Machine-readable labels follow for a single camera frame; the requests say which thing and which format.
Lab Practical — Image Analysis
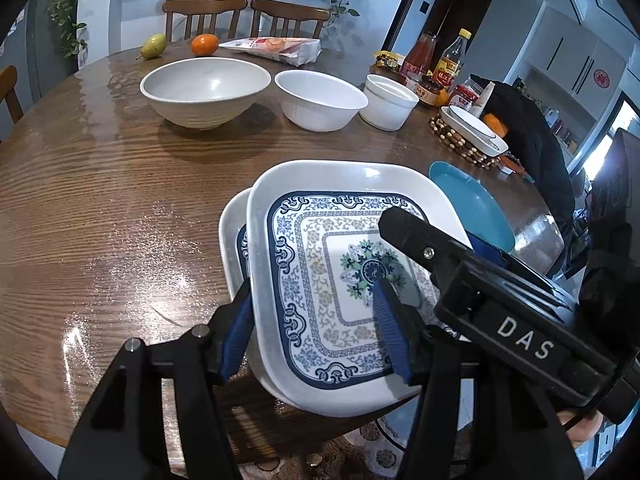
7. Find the wooden dining chair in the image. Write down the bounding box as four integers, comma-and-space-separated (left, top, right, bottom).
162, 0, 248, 43
0, 65, 25, 126
250, 0, 332, 41

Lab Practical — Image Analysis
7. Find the patterned floor rug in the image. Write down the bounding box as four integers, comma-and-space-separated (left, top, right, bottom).
250, 407, 426, 480

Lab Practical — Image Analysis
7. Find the orange persimmon fruit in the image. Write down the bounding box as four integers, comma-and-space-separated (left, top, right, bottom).
190, 34, 220, 57

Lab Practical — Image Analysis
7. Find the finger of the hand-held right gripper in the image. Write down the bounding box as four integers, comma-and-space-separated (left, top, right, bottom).
378, 207, 473, 286
467, 232, 576, 306

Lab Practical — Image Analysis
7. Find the teal plate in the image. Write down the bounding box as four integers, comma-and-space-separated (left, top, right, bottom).
429, 161, 516, 253

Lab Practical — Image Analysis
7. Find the blue patterned square plate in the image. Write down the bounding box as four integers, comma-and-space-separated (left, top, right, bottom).
218, 187, 301, 408
246, 160, 473, 418

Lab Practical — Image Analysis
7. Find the medium white bowl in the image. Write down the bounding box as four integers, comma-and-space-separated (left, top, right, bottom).
274, 69, 369, 133

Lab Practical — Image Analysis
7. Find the green hanging plant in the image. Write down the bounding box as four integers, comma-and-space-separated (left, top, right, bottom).
47, 0, 88, 61

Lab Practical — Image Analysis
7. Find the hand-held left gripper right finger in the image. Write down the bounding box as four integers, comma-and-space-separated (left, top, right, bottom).
372, 277, 586, 480

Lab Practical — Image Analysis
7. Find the dark wooden door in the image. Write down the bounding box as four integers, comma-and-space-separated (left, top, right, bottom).
385, 0, 496, 56

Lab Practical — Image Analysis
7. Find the yellow-capped vinegar bottle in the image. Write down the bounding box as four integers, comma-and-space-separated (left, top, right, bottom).
432, 29, 473, 92

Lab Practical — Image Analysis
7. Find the black jacket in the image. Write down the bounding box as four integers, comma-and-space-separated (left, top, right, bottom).
470, 75, 576, 243

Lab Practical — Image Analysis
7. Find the yellow snack packet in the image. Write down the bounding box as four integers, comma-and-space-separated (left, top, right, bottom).
375, 51, 406, 72

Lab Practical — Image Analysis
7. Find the white cabinet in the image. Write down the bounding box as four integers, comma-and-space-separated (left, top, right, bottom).
520, 7, 628, 111

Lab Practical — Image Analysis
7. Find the brown sauce jar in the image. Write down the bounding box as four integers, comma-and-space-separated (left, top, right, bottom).
417, 75, 445, 108

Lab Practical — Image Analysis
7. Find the small white ramekin bowl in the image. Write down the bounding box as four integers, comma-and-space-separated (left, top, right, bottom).
358, 74, 420, 132

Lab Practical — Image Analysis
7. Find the person's right hand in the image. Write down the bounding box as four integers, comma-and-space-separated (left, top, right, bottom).
557, 407, 608, 453

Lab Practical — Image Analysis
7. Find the red sauce bottle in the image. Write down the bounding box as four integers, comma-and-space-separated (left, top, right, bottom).
398, 31, 438, 86

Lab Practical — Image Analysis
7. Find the green pear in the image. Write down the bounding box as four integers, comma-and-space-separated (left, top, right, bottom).
136, 33, 167, 61

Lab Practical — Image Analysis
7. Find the small orange fruit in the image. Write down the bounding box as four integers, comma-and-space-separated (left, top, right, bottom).
482, 114, 509, 139

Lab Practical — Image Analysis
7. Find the large grey-white bowl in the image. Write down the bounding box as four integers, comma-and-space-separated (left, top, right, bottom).
139, 57, 272, 131

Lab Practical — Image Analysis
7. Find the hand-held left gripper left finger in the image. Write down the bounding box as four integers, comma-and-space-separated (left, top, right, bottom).
59, 280, 256, 480

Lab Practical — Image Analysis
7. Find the white snack bag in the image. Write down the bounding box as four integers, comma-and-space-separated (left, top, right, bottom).
218, 36, 322, 67

